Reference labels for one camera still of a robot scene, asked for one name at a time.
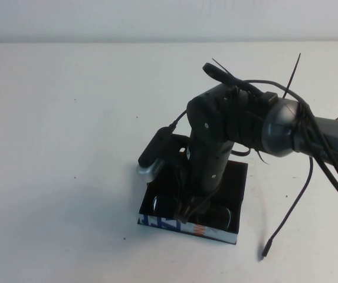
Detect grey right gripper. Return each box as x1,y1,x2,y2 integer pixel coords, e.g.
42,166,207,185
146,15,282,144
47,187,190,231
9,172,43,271
183,138,235,219

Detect black framed glasses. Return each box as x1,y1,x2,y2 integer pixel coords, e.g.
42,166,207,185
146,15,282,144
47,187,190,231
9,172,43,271
150,194,232,229

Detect black glasses case printed front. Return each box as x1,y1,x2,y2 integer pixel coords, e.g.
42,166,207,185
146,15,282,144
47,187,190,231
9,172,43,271
136,134,249,245

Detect long black zip tie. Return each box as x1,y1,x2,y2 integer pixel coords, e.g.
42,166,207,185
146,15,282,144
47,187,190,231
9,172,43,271
285,52,303,100

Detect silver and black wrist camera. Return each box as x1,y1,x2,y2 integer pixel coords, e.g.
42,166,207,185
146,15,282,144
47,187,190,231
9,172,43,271
136,126,173,184

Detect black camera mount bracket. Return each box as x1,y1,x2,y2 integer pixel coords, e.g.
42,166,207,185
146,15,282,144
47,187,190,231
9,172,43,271
168,134,193,177

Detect black camera cable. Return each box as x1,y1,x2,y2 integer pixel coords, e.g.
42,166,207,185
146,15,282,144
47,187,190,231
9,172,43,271
168,108,189,130

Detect purple dangling cable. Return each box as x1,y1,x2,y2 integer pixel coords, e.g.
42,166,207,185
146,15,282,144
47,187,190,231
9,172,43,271
261,155,316,260

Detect thick black looped cable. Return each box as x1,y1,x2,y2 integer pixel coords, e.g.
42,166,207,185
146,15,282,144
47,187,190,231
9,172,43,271
202,58,277,104

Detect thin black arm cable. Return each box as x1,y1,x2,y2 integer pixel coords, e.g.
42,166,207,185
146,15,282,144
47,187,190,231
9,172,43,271
303,111,338,221

